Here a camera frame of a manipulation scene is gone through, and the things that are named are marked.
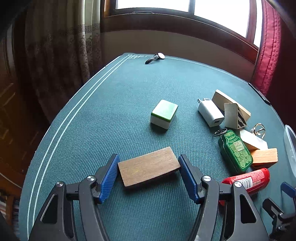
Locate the orange wooden block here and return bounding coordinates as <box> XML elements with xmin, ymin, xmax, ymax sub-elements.
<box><xmin>250</xmin><ymin>148</ymin><xmax>278</xmax><ymax>169</ymax></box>

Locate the green and white tile block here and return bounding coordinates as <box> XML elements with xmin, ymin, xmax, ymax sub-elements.
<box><xmin>151</xmin><ymin>99</ymin><xmax>178</xmax><ymax>130</ymax></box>

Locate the black remote control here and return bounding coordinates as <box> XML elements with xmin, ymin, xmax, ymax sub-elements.
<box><xmin>248</xmin><ymin>82</ymin><xmax>271</xmax><ymax>106</ymax></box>

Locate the red curtain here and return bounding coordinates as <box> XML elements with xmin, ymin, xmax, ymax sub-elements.
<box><xmin>250</xmin><ymin>0</ymin><xmax>296</xmax><ymax>98</ymax></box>

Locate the wooden framed window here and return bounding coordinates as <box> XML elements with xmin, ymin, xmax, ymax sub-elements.
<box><xmin>100</xmin><ymin>0</ymin><xmax>266</xmax><ymax>64</ymax></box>

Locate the clear plastic bowl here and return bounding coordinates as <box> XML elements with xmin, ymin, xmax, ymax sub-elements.
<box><xmin>283</xmin><ymin>125</ymin><xmax>296</xmax><ymax>175</ymax></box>

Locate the gold metal ring puzzle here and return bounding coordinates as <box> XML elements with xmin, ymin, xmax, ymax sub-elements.
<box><xmin>250</xmin><ymin>123</ymin><xmax>266</xmax><ymax>139</ymax></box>

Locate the small metal key ring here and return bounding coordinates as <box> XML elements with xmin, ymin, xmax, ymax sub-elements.
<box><xmin>212</xmin><ymin>128</ymin><xmax>228</xmax><ymax>137</ymax></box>

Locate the white usb wall charger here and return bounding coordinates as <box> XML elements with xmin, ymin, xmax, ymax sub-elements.
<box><xmin>198</xmin><ymin>98</ymin><xmax>224</xmax><ymax>128</ymax></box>

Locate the beige patterned curtain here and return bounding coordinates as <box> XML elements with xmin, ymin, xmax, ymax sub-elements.
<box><xmin>14</xmin><ymin>1</ymin><xmax>102</xmax><ymax>122</ymax></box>

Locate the zebra striped triangular prism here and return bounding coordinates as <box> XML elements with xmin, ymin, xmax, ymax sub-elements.
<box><xmin>224</xmin><ymin>103</ymin><xmax>247</xmax><ymax>130</ymax></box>

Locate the long light wooden block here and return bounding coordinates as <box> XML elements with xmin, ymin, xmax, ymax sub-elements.
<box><xmin>212</xmin><ymin>89</ymin><xmax>251</xmax><ymax>121</ymax></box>

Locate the teal table cloth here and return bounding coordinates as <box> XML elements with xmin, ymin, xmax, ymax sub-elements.
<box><xmin>18</xmin><ymin>53</ymin><xmax>295</xmax><ymax>240</ymax></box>

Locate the dark brown wooden block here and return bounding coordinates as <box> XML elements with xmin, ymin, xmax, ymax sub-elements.
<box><xmin>118</xmin><ymin>147</ymin><xmax>181</xmax><ymax>188</ymax></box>

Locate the white rectangular block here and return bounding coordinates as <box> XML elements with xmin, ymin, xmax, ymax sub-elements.
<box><xmin>239</xmin><ymin>129</ymin><xmax>268</xmax><ymax>150</ymax></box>

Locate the wristwatch with black strap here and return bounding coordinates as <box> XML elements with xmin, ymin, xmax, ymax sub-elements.
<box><xmin>145</xmin><ymin>53</ymin><xmax>165</xmax><ymax>64</ymax></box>

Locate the red cylindrical can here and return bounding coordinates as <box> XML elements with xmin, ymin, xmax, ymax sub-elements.
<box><xmin>222</xmin><ymin>168</ymin><xmax>270</xmax><ymax>195</ymax></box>

